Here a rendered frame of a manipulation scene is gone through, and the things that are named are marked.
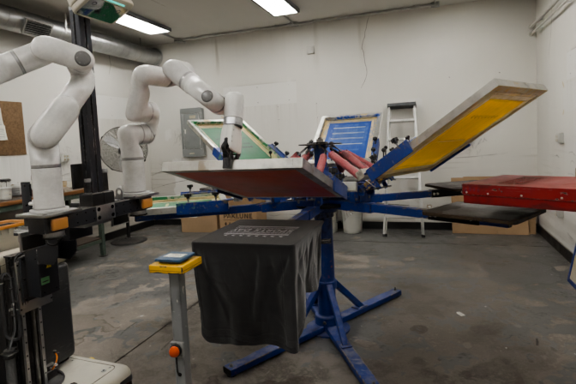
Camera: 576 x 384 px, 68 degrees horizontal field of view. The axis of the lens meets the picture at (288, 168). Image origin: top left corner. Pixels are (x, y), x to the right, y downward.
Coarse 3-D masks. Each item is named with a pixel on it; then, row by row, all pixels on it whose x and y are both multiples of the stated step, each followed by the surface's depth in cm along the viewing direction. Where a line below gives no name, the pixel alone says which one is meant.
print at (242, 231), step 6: (234, 228) 198; (240, 228) 198; (246, 228) 197; (252, 228) 196; (258, 228) 196; (264, 228) 195; (270, 228) 194; (276, 228) 194; (282, 228) 193; (288, 228) 192; (294, 228) 192; (222, 234) 187; (228, 234) 186; (234, 234) 185; (240, 234) 185; (246, 234) 184; (252, 234) 184; (258, 234) 183; (264, 234) 183; (270, 234) 182; (276, 234) 181; (282, 234) 181; (288, 234) 180
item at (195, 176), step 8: (184, 176) 178; (192, 176) 177; (200, 176) 176; (208, 176) 176; (216, 176) 175; (224, 176) 174; (232, 176) 173; (240, 176) 173; (216, 184) 198; (224, 184) 197; (232, 184) 196; (240, 184) 195; (248, 184) 194; (256, 184) 193; (240, 192) 221; (248, 192) 220; (256, 192) 218; (264, 192) 217; (272, 192) 216
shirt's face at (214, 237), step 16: (240, 224) 208; (256, 224) 206; (272, 224) 204; (288, 224) 202; (304, 224) 200; (208, 240) 177; (224, 240) 175; (240, 240) 174; (256, 240) 172; (272, 240) 171; (288, 240) 170
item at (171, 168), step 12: (168, 168) 169; (180, 168) 167; (192, 168) 165; (204, 168) 164; (216, 168) 162; (240, 168) 159; (252, 168) 157; (264, 168) 156; (276, 168) 154; (288, 168) 153; (300, 168) 152; (312, 168) 164; (192, 180) 189; (312, 180) 176; (324, 180) 181; (228, 192) 223
